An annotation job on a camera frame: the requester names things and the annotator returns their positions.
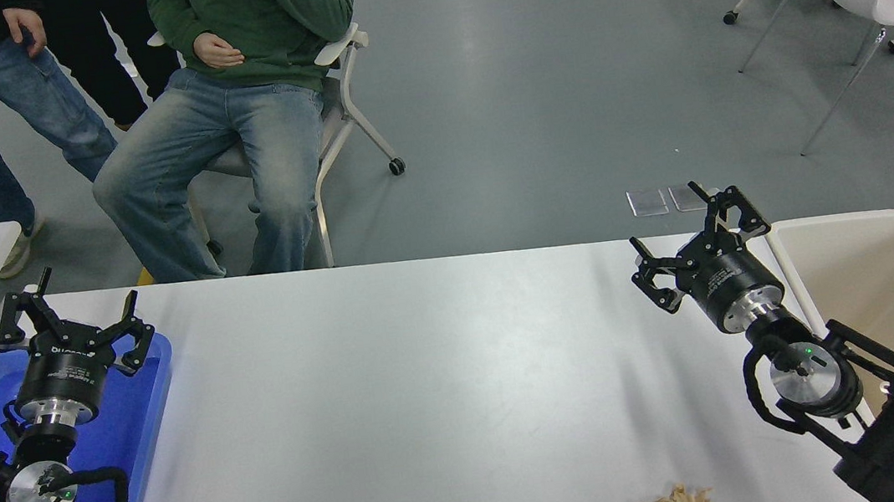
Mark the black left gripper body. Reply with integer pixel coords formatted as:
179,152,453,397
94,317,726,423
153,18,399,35
9,325,127,418

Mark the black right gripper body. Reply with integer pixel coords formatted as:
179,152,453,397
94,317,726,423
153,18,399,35
675,230,789,336

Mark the seated person's right hand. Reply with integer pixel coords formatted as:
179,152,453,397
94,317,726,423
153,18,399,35
191,30,246,72

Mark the standing person's left hand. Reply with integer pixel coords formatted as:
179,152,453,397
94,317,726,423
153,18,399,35
3,4,49,62

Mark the clear floor plate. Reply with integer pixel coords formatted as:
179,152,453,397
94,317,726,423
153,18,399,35
626,187,670,219
668,181,713,213

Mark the seated person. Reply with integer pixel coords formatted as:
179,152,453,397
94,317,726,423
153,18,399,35
72,0,386,293

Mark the grey office chair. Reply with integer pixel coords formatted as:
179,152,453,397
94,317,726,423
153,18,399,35
145,5,416,285

